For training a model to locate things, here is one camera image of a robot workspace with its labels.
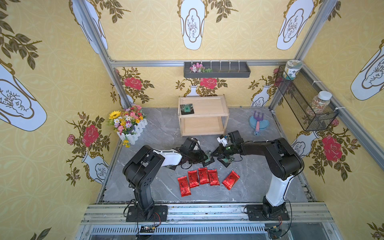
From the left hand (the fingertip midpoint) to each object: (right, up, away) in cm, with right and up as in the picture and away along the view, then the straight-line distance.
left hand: (202, 156), depth 94 cm
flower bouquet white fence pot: (-44, +21, -4) cm, 49 cm away
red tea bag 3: (0, -8, -8) cm, 12 cm away
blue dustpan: (+44, +24, +20) cm, 54 cm away
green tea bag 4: (+14, -3, -2) cm, 15 cm away
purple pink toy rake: (+39, +15, +9) cm, 43 cm away
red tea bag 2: (-5, -10, -10) cm, 15 cm away
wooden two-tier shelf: (-1, +26, -5) cm, 26 cm away
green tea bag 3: (+5, -2, -3) cm, 6 cm away
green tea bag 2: (-9, +30, -1) cm, 31 cm away
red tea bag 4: (+6, -9, -10) cm, 14 cm away
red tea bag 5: (+16, -11, -10) cm, 22 cm away
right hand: (+8, +3, +1) cm, 9 cm away
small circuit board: (-27, -30, -21) cm, 46 cm away
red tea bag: (-10, -13, -12) cm, 21 cm away
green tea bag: (-18, -5, -4) cm, 20 cm away
